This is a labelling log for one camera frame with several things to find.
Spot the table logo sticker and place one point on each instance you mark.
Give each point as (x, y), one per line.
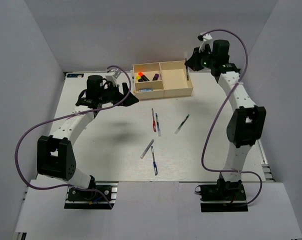
(228, 74)
(75, 75)

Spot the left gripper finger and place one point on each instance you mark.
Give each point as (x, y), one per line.
(126, 89)
(129, 101)

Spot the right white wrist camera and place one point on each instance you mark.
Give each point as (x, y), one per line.
(205, 39)

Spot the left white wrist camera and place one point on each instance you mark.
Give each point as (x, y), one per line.
(112, 75)

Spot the black clear pen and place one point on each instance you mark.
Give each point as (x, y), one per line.
(186, 69)

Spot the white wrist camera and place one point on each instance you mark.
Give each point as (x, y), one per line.
(205, 39)
(112, 75)

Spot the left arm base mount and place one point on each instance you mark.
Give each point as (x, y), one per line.
(81, 200)

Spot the purple cap highlighter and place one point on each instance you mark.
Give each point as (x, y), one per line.
(155, 77)

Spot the right table logo sticker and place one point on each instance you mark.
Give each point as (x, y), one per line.
(228, 74)

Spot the blue clear highlighter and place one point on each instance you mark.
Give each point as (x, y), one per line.
(145, 90)

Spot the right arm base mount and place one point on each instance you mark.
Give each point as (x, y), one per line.
(214, 200)

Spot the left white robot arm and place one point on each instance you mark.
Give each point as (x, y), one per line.
(55, 154)

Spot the left table logo sticker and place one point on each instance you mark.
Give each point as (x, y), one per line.
(75, 75)

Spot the blue clear pen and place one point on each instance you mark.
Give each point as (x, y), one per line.
(158, 124)

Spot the red pen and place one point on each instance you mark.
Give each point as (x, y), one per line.
(153, 120)

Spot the blue grip pen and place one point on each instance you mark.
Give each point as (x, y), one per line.
(154, 161)

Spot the purple clear pen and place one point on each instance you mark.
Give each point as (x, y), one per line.
(147, 149)

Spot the wooden compartment box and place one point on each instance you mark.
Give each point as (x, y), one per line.
(171, 83)

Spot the orange cap highlighter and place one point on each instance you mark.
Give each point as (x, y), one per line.
(143, 77)

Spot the green clear pen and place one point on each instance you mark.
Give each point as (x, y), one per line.
(181, 125)

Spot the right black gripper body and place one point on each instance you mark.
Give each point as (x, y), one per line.
(203, 59)

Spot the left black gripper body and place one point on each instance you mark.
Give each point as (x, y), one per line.
(112, 95)

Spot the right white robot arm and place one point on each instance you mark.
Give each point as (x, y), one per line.
(247, 121)

